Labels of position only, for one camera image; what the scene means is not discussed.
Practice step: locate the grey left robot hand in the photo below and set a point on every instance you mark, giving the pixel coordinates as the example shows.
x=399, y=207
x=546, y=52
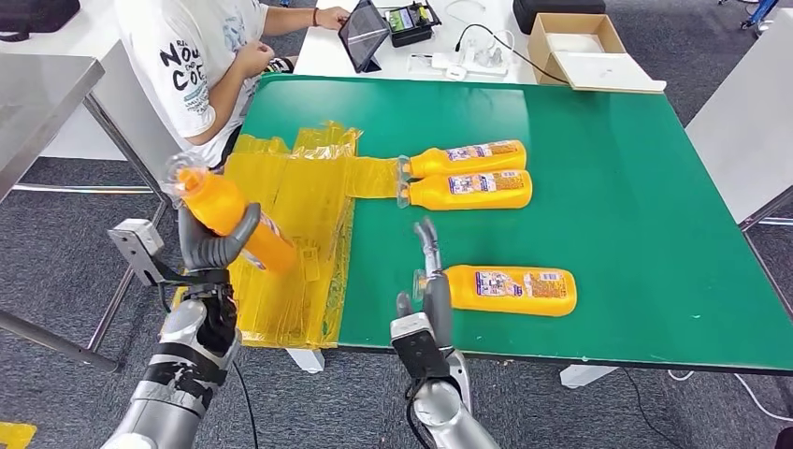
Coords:
x=207, y=251

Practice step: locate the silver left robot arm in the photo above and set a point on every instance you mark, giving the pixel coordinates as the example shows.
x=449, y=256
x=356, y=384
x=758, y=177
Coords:
x=180, y=372

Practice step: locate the person's right forearm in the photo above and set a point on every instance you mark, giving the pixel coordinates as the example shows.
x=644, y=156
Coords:
x=217, y=102

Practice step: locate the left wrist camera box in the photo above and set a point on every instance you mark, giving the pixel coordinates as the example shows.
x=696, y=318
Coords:
x=136, y=248

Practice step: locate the person's left hand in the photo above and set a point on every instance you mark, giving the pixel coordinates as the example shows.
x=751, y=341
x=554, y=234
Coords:
x=334, y=17

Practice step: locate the person's left forearm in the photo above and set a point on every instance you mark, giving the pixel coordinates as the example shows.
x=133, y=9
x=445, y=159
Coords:
x=288, y=21

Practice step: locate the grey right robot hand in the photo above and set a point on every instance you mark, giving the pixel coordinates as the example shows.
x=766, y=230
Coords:
x=438, y=297

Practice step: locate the white side table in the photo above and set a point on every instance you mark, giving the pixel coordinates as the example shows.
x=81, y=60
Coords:
x=743, y=124

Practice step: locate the yellow floor tape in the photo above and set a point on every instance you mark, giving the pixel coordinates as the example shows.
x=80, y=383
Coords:
x=15, y=437

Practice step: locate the white charger adapter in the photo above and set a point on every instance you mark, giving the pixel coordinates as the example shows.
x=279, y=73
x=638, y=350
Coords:
x=455, y=73

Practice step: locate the black bag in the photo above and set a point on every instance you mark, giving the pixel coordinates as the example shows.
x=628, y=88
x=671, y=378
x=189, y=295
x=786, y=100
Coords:
x=37, y=13

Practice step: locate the yellow taped sheet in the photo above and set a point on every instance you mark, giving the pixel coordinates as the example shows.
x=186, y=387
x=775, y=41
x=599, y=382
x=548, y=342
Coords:
x=310, y=186

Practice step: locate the person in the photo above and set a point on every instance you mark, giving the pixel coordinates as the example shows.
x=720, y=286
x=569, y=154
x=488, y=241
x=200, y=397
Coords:
x=167, y=62

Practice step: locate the black label printer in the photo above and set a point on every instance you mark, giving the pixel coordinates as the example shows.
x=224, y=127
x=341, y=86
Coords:
x=410, y=23

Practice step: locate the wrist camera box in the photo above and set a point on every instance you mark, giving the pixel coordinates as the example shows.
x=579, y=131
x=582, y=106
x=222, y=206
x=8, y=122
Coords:
x=136, y=248
x=418, y=347

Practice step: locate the white power strip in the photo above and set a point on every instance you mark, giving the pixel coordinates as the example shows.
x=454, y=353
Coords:
x=477, y=64

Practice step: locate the blue metal frame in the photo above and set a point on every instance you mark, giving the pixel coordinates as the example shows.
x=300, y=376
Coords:
x=762, y=9

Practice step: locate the steel table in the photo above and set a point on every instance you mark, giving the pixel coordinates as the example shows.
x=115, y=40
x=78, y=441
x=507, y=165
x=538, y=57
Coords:
x=43, y=105

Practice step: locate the white table foot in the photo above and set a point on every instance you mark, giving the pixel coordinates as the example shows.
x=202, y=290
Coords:
x=585, y=377
x=305, y=361

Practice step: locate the black tablet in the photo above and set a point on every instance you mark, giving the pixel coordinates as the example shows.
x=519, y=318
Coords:
x=362, y=34

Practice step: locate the person's right hand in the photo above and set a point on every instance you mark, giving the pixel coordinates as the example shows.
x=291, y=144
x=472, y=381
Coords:
x=254, y=59

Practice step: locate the white foam insert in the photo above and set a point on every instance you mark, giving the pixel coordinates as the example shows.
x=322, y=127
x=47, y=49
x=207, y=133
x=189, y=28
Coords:
x=575, y=43

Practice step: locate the orange detergent bottle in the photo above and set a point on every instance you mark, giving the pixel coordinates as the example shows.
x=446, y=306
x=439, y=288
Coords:
x=514, y=291
x=433, y=162
x=214, y=198
x=433, y=193

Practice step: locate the cardboard box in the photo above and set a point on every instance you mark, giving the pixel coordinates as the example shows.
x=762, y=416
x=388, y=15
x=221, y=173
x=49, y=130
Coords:
x=560, y=65

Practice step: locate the white desk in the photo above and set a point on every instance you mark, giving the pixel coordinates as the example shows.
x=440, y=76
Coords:
x=99, y=74

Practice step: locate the black case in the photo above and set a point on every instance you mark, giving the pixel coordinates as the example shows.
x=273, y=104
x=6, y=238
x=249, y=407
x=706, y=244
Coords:
x=557, y=12

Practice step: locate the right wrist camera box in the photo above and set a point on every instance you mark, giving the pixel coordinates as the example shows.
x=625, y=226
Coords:
x=418, y=347

